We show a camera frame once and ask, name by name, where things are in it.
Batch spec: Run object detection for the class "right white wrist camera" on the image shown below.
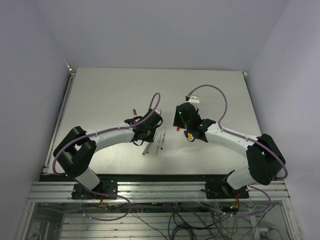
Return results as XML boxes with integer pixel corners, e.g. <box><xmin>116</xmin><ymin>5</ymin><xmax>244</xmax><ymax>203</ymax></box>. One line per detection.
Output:
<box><xmin>187</xmin><ymin>95</ymin><xmax>200</xmax><ymax>106</ymax></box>

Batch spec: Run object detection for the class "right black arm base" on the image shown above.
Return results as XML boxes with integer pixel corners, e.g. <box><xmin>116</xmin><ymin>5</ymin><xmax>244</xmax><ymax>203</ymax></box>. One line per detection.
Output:
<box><xmin>200</xmin><ymin>170</ymin><xmax>249</xmax><ymax>199</ymax></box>

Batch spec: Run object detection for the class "yellow marker pen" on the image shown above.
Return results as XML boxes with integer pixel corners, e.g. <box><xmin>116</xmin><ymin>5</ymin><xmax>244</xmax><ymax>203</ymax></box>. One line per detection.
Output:
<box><xmin>155</xmin><ymin>135</ymin><xmax>162</xmax><ymax>156</ymax></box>

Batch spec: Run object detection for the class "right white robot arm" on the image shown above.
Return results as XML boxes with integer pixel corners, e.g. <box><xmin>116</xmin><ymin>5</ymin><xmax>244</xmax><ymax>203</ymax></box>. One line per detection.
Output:
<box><xmin>173</xmin><ymin>102</ymin><xmax>286</xmax><ymax>198</ymax></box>

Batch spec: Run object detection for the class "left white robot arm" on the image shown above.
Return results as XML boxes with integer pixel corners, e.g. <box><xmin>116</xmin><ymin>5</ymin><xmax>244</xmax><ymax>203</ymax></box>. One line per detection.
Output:
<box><xmin>52</xmin><ymin>108</ymin><xmax>163</xmax><ymax>199</ymax></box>

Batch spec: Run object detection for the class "red marker pen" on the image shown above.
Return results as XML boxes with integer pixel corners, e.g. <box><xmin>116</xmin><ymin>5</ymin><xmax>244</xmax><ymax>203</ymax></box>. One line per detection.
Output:
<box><xmin>142</xmin><ymin>142</ymin><xmax>150</xmax><ymax>155</ymax></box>

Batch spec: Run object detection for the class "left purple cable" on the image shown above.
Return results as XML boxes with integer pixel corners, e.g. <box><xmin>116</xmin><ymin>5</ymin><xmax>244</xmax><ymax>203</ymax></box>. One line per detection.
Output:
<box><xmin>51</xmin><ymin>92</ymin><xmax>161</xmax><ymax>175</ymax></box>

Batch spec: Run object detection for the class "green marker pen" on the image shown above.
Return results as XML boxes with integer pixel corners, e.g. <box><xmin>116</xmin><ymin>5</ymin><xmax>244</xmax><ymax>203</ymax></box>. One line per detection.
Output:
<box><xmin>145</xmin><ymin>135</ymin><xmax>156</xmax><ymax>154</ymax></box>

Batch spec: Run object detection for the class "aluminium mounting rail frame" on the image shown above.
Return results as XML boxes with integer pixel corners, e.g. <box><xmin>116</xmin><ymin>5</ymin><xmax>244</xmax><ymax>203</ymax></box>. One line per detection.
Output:
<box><xmin>27</xmin><ymin>181</ymin><xmax>294</xmax><ymax>240</ymax></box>

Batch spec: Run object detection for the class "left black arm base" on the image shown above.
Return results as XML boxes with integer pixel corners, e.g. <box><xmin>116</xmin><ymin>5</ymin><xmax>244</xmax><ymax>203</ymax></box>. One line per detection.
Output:
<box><xmin>71</xmin><ymin>181</ymin><xmax>118</xmax><ymax>200</ymax></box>

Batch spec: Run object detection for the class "blue marker pen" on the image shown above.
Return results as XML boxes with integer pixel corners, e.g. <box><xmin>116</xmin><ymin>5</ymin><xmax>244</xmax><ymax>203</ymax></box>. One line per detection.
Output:
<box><xmin>160</xmin><ymin>127</ymin><xmax>166</xmax><ymax>150</ymax></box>

